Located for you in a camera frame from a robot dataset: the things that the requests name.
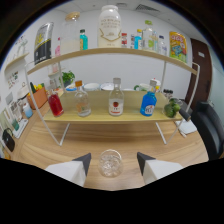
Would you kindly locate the orange basket with vegetables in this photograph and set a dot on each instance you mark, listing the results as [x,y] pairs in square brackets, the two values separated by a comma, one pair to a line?
[38,98]

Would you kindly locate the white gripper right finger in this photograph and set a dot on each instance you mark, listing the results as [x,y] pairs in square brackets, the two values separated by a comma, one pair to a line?
[156,169]

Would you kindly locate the clear bottle with blue cap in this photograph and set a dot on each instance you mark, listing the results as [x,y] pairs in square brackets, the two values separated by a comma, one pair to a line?
[162,46]

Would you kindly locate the small blue bottle yellow cap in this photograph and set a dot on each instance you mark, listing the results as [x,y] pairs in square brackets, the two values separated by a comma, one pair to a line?
[138,41]

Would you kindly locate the clear bottle with green cap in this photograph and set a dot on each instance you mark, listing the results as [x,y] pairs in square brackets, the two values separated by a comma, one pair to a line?
[148,38]

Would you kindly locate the red liquid glass bottle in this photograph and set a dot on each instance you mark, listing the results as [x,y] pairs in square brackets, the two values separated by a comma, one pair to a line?
[55,105]

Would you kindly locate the black chair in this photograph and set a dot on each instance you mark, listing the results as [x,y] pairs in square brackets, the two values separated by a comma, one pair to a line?
[208,128]

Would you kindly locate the yellow snack bag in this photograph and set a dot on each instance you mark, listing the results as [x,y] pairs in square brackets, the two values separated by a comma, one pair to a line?
[178,46]

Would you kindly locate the black foil bag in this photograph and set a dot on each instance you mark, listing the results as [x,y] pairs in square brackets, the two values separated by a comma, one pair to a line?
[43,43]

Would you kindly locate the wooden wall shelf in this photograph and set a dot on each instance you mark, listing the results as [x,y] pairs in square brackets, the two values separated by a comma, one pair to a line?
[16,61]

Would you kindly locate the white kitchen scale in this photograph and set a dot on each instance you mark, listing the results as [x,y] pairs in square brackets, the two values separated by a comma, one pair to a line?
[20,129]

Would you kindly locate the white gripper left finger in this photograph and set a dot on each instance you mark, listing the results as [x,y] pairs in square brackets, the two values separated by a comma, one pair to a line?
[71,170]

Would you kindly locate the small red-label bottle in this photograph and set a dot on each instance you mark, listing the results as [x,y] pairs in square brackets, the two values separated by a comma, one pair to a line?
[124,40]

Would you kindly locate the small pink bottle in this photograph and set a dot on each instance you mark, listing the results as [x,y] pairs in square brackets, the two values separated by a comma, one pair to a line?
[58,49]

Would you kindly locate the clear bottle with red label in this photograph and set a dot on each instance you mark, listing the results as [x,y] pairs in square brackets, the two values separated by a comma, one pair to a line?
[116,103]

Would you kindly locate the two-tier wooden shelf rack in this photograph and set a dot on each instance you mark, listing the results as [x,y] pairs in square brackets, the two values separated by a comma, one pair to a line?
[100,113]

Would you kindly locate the blue liquid bottle silver cap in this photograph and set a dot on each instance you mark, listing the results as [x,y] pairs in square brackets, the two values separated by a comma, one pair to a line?
[148,104]

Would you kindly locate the small teal bottle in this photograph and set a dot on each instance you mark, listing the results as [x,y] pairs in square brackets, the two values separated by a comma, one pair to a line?
[83,40]

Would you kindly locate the green cup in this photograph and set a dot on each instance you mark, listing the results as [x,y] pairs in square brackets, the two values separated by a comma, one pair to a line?
[15,124]

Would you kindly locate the clear glass with ice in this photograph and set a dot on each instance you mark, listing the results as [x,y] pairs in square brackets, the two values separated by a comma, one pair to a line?
[110,163]

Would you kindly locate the green potted plant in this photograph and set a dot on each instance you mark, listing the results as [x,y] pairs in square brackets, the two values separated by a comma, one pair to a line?
[68,77]

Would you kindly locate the black kettle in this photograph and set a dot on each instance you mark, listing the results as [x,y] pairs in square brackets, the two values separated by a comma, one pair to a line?
[8,141]

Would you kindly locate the light blue cup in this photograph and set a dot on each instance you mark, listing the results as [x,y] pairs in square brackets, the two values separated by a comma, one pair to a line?
[27,111]

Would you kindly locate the brown door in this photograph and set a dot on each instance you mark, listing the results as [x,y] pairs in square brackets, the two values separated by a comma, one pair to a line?
[200,73]

